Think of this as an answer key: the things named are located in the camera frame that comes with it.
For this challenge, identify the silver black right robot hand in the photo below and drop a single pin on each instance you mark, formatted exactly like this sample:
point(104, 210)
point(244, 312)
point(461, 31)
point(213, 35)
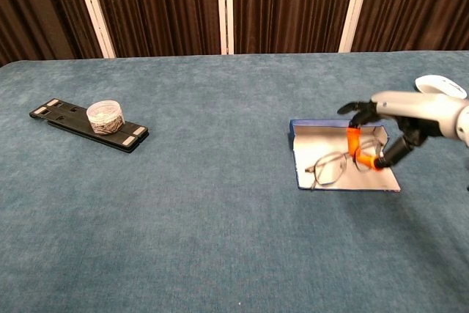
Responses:
point(414, 107)

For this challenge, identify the white and blue box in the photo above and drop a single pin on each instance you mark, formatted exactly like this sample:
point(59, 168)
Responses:
point(318, 137)

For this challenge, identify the wire-rimmed eyeglasses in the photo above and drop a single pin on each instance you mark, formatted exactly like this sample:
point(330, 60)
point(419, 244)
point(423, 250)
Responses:
point(331, 168)

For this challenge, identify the brown curtain screen panel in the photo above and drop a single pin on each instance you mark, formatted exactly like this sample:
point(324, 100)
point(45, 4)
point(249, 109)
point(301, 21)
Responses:
point(293, 5)
point(165, 5)
point(36, 5)
point(414, 1)

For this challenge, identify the blue table cloth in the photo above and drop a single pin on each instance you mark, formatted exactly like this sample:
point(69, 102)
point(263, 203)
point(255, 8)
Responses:
point(183, 217)

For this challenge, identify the clear round jar of clips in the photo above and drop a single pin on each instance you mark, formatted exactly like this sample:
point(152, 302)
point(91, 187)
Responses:
point(105, 117)

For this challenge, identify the black bar with silver knob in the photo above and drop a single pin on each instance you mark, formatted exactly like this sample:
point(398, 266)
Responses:
point(62, 115)

